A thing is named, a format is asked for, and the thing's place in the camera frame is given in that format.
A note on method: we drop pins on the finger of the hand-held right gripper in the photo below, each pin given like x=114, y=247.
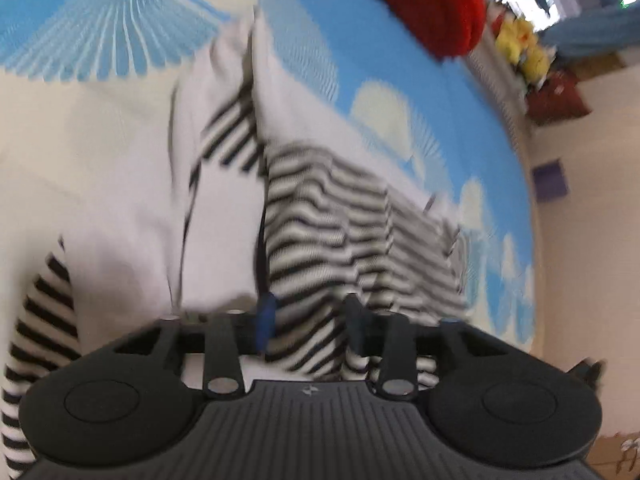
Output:
x=589, y=371

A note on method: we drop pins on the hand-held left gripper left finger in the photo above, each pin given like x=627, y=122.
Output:
x=265, y=325

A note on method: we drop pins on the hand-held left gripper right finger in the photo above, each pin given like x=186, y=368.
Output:
x=356, y=325

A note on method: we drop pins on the black white striped shirt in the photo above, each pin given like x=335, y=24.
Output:
x=320, y=240

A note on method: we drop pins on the purple box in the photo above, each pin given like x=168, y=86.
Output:
x=550, y=181

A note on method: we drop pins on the red bag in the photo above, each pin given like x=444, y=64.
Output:
x=557, y=97

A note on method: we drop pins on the blue and cream printed bedsheet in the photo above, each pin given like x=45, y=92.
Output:
x=350, y=45

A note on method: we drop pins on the yellow plush toy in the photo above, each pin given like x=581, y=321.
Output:
x=515, y=37
x=535, y=62

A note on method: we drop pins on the folded red blanket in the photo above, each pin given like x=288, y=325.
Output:
x=435, y=5

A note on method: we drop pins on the blue curtain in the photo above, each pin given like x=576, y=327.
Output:
x=595, y=30

